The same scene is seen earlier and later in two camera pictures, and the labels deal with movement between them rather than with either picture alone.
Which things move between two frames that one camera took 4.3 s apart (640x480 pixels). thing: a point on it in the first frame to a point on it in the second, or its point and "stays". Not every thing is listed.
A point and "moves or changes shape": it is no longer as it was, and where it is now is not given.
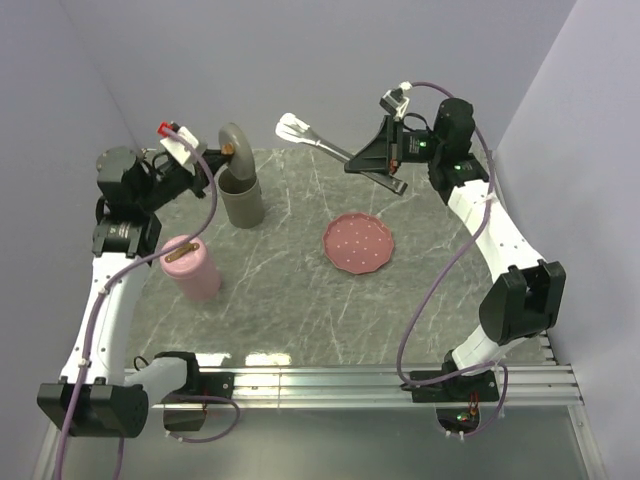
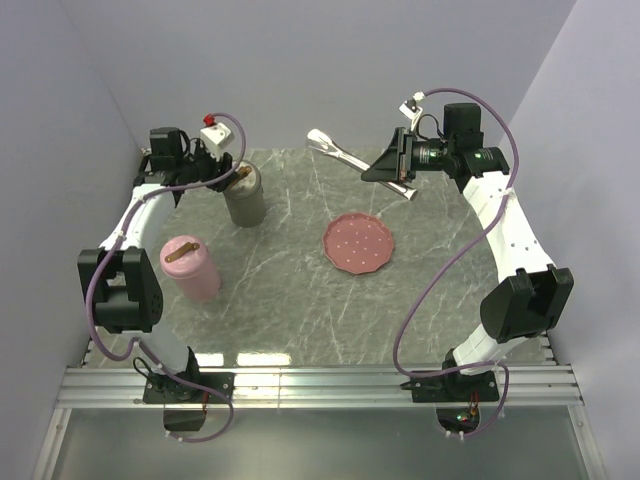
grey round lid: (242, 162) moves or changes shape
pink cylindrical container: (205, 285) stays
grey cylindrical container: (242, 198) stays
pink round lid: (186, 259) stays
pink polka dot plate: (358, 242) stays
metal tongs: (291, 127) moves or changes shape
